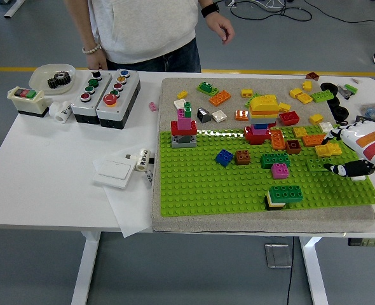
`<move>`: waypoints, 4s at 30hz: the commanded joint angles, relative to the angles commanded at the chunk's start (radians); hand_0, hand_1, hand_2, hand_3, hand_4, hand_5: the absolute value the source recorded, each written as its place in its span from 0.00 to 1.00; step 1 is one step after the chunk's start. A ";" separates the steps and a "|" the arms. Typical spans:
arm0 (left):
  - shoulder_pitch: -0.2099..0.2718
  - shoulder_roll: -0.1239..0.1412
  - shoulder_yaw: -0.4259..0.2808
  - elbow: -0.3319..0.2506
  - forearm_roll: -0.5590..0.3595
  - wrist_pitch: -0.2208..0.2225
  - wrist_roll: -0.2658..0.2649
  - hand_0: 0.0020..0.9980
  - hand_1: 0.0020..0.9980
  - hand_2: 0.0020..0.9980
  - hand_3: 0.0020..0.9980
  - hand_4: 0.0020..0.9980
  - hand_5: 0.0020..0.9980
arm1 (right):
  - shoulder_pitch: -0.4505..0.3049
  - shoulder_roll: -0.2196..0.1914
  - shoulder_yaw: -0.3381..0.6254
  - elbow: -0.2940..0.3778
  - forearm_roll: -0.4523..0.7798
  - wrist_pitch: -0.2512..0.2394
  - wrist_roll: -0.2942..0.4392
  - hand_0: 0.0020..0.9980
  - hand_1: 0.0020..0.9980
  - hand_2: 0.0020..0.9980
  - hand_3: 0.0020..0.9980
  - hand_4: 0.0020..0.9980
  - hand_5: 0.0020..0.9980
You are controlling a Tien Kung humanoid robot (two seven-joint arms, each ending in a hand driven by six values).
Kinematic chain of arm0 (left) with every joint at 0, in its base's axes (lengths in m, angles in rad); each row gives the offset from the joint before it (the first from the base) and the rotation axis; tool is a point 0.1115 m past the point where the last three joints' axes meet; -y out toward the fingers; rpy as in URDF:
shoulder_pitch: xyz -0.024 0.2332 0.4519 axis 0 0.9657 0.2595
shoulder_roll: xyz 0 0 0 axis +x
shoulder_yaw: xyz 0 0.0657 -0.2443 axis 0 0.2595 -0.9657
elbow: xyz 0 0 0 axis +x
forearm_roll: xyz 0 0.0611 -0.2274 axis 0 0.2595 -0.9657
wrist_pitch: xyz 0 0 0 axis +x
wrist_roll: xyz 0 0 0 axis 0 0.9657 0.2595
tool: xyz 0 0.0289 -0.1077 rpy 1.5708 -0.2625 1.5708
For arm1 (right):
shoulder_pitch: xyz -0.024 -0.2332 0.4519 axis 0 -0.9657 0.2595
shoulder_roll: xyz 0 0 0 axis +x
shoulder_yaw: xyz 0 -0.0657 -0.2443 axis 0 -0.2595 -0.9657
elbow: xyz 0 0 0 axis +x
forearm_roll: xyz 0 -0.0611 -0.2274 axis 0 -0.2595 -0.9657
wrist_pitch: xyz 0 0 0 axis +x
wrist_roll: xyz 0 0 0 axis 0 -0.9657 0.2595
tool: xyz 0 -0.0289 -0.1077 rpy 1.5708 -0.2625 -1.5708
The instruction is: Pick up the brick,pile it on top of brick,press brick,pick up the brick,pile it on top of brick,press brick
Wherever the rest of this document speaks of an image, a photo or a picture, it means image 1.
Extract dark brown square brick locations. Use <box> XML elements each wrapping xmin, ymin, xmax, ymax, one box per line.
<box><xmin>285</xmin><ymin>139</ymin><xmax>303</xmax><ymax>156</ymax></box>

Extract grey emergency stop control box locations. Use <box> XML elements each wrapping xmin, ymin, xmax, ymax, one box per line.
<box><xmin>96</xmin><ymin>69</ymin><xmax>142</xmax><ymax>130</ymax></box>

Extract black digital meter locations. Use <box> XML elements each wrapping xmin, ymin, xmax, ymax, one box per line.
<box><xmin>355</xmin><ymin>115</ymin><xmax>375</xmax><ymax>128</ymax></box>

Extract thin black hanging cable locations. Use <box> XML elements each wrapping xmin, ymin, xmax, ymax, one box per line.
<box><xmin>285</xmin><ymin>236</ymin><xmax>296</xmax><ymax>305</ymax></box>

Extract red pink green brick tower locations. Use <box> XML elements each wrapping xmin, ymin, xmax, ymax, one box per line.
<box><xmin>170</xmin><ymin>101</ymin><xmax>198</xmax><ymax>149</ymax></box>

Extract orange long brick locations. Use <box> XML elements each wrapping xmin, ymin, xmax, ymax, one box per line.
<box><xmin>208</xmin><ymin>90</ymin><xmax>233</xmax><ymax>107</ymax></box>
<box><xmin>301</xmin><ymin>134</ymin><xmax>327</xmax><ymax>147</ymax></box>
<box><xmin>269</xmin><ymin>129</ymin><xmax>286</xmax><ymax>151</ymax></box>

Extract person's left hand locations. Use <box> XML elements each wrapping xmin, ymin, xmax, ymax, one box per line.
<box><xmin>205</xmin><ymin>12</ymin><xmax>236</xmax><ymax>46</ymax></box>

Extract dark green long brick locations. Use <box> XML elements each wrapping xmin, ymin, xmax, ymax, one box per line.
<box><xmin>268</xmin><ymin>185</ymin><xmax>304</xmax><ymax>204</ymax></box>
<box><xmin>260</xmin><ymin>152</ymin><xmax>291</xmax><ymax>169</ymax></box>

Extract white wall switch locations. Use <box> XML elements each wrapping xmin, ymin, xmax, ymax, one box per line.
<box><xmin>92</xmin><ymin>158</ymin><xmax>134</xmax><ymax>190</ymax></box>

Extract person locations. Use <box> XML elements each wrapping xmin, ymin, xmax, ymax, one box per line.
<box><xmin>63</xmin><ymin>0</ymin><xmax>236</xmax><ymax>73</ymax></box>

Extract white pipe tee fitting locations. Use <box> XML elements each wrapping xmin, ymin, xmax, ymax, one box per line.
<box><xmin>48</xmin><ymin>100</ymin><xmax>73</xmax><ymax>123</ymax></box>

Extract person's right hand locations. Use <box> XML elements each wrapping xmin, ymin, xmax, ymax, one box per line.
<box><xmin>85</xmin><ymin>50</ymin><xmax>109</xmax><ymax>71</ymax></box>

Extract white stand foot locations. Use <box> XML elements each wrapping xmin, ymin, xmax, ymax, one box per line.
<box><xmin>3</xmin><ymin>0</ymin><xmax>26</xmax><ymax>19</ymax></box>

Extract metal floor plate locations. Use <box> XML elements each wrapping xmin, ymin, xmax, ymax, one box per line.
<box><xmin>264</xmin><ymin>243</ymin><xmax>293</xmax><ymax>269</ymax></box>

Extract red square brick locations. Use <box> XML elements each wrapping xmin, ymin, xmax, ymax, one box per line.
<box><xmin>279</xmin><ymin>111</ymin><xmax>301</xmax><ymax>126</ymax></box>

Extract white paper sheet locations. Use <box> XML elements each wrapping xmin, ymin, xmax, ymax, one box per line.
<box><xmin>92</xmin><ymin>149</ymin><xmax>153</xmax><ymax>238</ymax></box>

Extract lime green studded baseplate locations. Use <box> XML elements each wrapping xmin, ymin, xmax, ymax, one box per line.
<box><xmin>158</xmin><ymin>124</ymin><xmax>375</xmax><ymax>219</ymax></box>

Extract white table leg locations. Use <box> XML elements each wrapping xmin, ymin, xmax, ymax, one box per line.
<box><xmin>70</xmin><ymin>231</ymin><xmax>101</xmax><ymax>305</ymax></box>
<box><xmin>299</xmin><ymin>236</ymin><xmax>330</xmax><ymax>305</ymax></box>

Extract black yellow white brick stack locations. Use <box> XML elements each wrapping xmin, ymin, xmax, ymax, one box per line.
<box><xmin>264</xmin><ymin>193</ymin><xmax>287</xmax><ymax>211</ymax></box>

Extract black wristwatch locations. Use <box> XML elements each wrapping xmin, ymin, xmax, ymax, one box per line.
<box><xmin>200</xmin><ymin>2</ymin><xmax>221</xmax><ymax>18</ymax></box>

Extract blue square brick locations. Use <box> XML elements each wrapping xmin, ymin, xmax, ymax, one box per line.
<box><xmin>214</xmin><ymin>149</ymin><xmax>235</xmax><ymax>168</ymax></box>

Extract grey four-button control box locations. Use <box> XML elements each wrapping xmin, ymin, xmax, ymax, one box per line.
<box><xmin>70</xmin><ymin>70</ymin><xmax>113</xmax><ymax>125</ymax></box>

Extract cream switch box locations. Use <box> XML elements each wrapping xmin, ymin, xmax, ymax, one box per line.
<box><xmin>7</xmin><ymin>87</ymin><xmax>50</xmax><ymax>118</ymax></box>

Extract bead bracelet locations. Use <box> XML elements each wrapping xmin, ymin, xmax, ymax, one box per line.
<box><xmin>81</xmin><ymin>43</ymin><xmax>102</xmax><ymax>55</ymax></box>

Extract lime green flat long brick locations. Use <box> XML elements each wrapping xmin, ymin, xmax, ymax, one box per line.
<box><xmin>306</xmin><ymin>156</ymin><xmax>333</xmax><ymax>172</ymax></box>

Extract desk control panel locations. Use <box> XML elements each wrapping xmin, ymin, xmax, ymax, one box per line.
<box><xmin>348</xmin><ymin>237</ymin><xmax>375</xmax><ymax>248</ymax></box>

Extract green stacked brick pair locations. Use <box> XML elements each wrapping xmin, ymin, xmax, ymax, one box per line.
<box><xmin>196</xmin><ymin>81</ymin><xmax>220</xmax><ymax>97</ymax></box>

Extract black metal gear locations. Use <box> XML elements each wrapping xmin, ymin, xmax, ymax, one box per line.
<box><xmin>46</xmin><ymin>71</ymin><xmax>73</xmax><ymax>89</ymax></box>

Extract grey-brown mat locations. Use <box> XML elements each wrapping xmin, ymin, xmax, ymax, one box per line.
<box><xmin>151</xmin><ymin>78</ymin><xmax>375</xmax><ymax>235</ymax></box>

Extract translucent white bowl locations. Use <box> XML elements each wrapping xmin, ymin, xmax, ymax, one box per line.
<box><xmin>29</xmin><ymin>63</ymin><xmax>77</xmax><ymax>95</ymax></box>

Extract white labelled tube fitting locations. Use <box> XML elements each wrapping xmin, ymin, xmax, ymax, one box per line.
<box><xmin>135</xmin><ymin>147</ymin><xmax>152</xmax><ymax>172</ymax></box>

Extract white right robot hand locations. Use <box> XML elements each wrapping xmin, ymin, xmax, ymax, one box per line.
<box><xmin>320</xmin><ymin>123</ymin><xmax>375</xmax><ymax>178</ymax></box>

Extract white floor cable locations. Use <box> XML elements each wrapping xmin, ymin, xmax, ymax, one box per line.
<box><xmin>265</xmin><ymin>0</ymin><xmax>292</xmax><ymax>11</ymax></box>

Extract pink square brick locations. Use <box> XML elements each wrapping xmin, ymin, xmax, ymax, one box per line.
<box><xmin>271</xmin><ymin>162</ymin><xmax>289</xmax><ymax>180</ymax></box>

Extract brick tower with yellow roof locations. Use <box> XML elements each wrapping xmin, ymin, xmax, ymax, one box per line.
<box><xmin>243</xmin><ymin>95</ymin><xmax>280</xmax><ymax>146</ymax></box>

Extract dark grey slope brick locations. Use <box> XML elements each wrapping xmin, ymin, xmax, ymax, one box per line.
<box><xmin>196</xmin><ymin>107</ymin><xmax>213</xmax><ymax>123</ymax></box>

